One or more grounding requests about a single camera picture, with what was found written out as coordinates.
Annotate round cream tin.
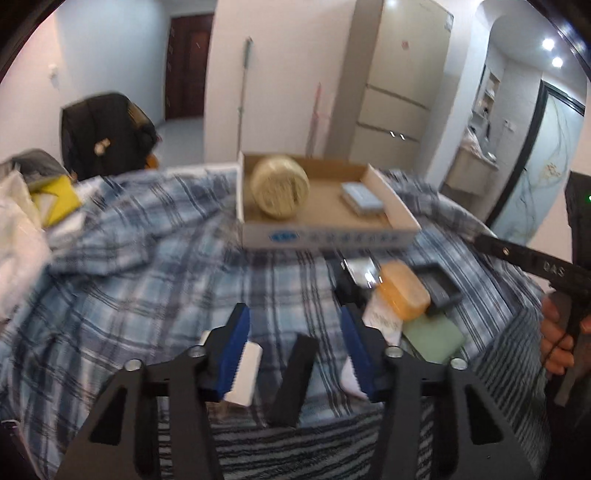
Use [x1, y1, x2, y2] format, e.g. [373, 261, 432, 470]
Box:
[250, 155, 310, 220]

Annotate dark brown door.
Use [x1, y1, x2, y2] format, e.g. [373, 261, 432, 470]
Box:
[165, 14, 214, 121]

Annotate black plastic tray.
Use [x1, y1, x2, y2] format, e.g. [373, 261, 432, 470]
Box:
[411, 262, 462, 317]

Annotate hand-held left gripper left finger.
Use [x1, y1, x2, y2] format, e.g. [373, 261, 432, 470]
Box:
[55, 302, 252, 480]

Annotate wall niche shelf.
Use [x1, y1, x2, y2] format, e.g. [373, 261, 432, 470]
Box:
[480, 69, 502, 116]

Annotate white product packet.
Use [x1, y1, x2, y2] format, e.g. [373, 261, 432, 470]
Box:
[341, 293, 403, 400]

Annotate shiny chrome case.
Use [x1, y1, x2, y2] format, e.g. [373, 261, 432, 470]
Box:
[333, 257, 382, 308]

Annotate white power adapter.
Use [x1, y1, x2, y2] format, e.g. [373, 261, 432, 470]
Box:
[224, 342, 263, 407]

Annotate cardboard box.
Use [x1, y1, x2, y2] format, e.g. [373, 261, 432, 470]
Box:
[235, 151, 422, 252]

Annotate beige refrigerator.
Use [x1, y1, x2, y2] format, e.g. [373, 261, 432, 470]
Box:
[325, 0, 454, 171]

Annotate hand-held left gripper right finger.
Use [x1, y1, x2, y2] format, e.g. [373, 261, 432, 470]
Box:
[341, 303, 536, 480]

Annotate grey mop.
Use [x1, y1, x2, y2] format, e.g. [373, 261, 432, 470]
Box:
[236, 38, 254, 153]

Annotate pale green paper sheet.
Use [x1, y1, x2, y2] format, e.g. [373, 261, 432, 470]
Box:
[402, 314, 466, 365]

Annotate frosted glass door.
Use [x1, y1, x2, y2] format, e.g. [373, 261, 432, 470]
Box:
[485, 80, 587, 245]

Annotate grey striped cloth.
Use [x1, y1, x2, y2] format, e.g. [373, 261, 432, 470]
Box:
[157, 305, 555, 480]

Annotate black jacket on chair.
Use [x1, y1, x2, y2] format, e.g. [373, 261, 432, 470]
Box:
[61, 92, 158, 182]

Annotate yellow bag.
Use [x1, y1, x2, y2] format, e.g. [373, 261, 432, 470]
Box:
[30, 178, 84, 228]

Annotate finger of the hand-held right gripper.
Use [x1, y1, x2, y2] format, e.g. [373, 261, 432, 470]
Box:
[475, 233, 536, 274]

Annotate orange translucent soap box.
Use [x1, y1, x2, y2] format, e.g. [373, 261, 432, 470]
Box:
[378, 261, 431, 321]

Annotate blue plaid blanket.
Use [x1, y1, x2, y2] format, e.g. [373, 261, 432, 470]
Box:
[0, 168, 546, 462]

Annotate black rectangular block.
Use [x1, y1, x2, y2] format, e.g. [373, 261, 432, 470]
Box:
[269, 335, 319, 428]

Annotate white plastic bag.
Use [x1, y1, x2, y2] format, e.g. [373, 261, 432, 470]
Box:
[0, 171, 51, 319]

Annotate grey bag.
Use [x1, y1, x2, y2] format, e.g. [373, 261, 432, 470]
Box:
[0, 148, 70, 178]

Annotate person's right hand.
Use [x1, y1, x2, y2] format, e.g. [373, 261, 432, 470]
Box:
[540, 293, 578, 377]

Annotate beige vanity cabinet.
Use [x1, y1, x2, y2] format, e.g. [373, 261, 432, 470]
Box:
[443, 134, 502, 197]

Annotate silver box with blue top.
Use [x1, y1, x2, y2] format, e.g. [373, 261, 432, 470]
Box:
[341, 182, 384, 216]

